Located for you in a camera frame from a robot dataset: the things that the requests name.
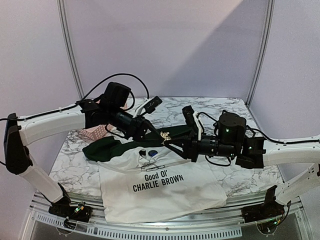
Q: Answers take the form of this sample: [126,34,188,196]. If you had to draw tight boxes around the aluminium corner post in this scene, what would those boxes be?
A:
[56,0,85,99]
[245,0,275,108]

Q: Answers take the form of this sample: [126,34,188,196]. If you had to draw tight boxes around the pink plastic perforated basket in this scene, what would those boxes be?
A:
[76,94,114,141]

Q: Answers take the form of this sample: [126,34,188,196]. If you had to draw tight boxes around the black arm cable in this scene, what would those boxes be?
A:
[182,104,320,167]
[0,73,163,166]

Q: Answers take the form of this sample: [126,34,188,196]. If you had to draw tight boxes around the white and green t-shirt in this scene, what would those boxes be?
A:
[82,136,227,224]

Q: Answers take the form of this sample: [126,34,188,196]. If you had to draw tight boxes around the aluminium right corner post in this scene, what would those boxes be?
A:
[245,0,275,108]

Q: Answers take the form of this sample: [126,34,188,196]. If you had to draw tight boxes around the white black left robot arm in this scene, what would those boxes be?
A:
[3,96,162,223]

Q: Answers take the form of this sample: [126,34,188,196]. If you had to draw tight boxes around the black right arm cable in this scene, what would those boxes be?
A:
[182,104,320,167]

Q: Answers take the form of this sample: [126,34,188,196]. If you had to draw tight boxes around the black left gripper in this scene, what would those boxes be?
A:
[108,105,165,144]

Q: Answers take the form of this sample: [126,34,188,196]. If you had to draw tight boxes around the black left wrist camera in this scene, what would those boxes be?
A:
[101,82,131,107]

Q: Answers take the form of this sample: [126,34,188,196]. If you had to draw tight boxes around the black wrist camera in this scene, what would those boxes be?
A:
[217,110,247,148]
[101,82,131,107]

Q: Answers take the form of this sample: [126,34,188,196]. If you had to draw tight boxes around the aluminium left corner post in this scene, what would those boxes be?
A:
[56,0,85,99]

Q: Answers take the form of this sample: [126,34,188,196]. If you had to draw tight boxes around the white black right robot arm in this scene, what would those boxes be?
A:
[163,134,320,226]

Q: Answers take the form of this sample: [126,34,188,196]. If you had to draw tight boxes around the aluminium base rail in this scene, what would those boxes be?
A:
[22,193,313,240]

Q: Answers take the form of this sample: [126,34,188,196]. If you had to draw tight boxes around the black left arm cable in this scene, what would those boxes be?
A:
[0,73,163,166]

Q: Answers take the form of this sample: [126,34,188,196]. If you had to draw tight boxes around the round blue picture badge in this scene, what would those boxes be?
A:
[148,150,158,157]

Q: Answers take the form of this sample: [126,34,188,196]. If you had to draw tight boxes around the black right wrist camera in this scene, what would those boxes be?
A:
[217,110,247,148]

